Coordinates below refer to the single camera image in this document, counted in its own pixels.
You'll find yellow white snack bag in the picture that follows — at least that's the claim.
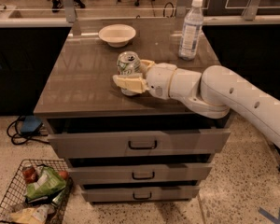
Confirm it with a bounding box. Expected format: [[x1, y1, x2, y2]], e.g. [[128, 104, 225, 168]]
[[9, 204, 49, 224]]

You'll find white paper bowl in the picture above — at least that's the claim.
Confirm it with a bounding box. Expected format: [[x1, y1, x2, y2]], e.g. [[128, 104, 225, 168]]
[[98, 24, 136, 48]]

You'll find blue foot pedal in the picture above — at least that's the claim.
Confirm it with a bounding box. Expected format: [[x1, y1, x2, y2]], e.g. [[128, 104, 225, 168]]
[[21, 116, 42, 134]]

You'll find top grey drawer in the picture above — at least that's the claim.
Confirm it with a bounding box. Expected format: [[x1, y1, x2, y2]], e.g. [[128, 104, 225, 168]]
[[49, 129, 231, 158]]

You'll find red soda can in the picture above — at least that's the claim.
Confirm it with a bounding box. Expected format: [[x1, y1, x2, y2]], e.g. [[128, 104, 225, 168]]
[[21, 163, 38, 184]]

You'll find black wire basket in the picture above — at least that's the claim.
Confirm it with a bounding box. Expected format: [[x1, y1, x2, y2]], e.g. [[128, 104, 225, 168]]
[[0, 159, 73, 224]]

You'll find green chip bag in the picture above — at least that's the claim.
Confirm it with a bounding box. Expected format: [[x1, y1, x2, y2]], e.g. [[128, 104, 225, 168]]
[[25, 166, 66, 201]]

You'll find red apple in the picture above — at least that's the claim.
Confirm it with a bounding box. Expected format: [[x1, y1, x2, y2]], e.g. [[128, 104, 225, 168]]
[[59, 171, 69, 180]]

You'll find bottom grey drawer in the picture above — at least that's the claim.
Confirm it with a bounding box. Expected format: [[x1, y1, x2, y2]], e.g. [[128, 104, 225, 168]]
[[81, 186, 200, 203]]

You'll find black floor cable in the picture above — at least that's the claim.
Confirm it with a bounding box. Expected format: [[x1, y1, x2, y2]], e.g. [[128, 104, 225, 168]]
[[6, 115, 50, 147]]

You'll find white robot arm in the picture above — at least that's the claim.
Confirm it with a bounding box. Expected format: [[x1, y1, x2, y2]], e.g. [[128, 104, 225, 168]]
[[113, 63, 280, 148]]

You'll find blue floor tape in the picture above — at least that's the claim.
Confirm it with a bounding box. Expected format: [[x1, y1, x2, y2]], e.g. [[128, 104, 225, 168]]
[[258, 206, 280, 224]]

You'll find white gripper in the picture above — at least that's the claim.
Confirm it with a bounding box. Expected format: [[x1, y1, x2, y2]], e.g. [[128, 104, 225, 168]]
[[113, 60, 177, 100]]

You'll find clear plastic water bottle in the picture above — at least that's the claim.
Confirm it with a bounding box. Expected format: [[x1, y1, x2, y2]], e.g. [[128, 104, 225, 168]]
[[178, 0, 203, 60]]

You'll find grey drawer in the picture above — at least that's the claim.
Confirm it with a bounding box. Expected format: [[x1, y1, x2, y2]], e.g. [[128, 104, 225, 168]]
[[68, 163, 212, 185], [49, 129, 231, 158], [81, 186, 200, 203]]

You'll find green white 7up can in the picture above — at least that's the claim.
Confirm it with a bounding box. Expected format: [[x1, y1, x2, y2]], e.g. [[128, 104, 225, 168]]
[[116, 50, 142, 97]]

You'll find grey drawer cabinet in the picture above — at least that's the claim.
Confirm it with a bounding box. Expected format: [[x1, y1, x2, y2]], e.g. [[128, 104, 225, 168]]
[[35, 20, 233, 192]]

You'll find middle grey drawer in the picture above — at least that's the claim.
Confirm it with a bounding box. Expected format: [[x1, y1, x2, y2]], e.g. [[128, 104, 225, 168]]
[[68, 163, 212, 185]]

